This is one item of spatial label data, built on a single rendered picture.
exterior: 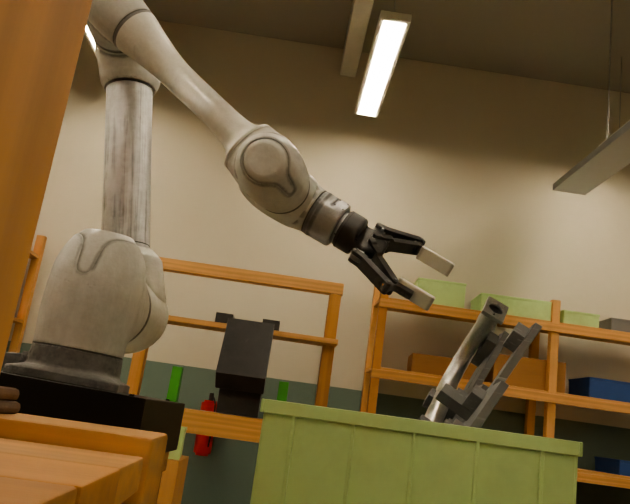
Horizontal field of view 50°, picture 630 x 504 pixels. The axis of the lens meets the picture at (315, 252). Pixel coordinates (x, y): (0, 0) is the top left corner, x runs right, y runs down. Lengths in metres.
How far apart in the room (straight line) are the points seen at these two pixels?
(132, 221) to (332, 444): 0.72
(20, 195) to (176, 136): 6.43
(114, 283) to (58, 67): 0.90
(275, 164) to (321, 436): 0.41
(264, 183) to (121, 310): 0.34
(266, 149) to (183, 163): 5.55
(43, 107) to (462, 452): 0.73
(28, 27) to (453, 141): 6.64
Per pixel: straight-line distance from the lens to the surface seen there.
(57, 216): 6.67
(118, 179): 1.47
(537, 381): 5.99
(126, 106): 1.53
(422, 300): 1.17
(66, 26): 0.31
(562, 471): 0.93
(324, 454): 0.92
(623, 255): 7.12
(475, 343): 1.25
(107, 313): 1.18
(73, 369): 1.17
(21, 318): 6.38
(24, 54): 0.27
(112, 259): 1.20
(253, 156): 1.05
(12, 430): 0.79
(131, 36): 1.42
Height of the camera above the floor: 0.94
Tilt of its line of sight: 14 degrees up
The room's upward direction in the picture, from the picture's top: 8 degrees clockwise
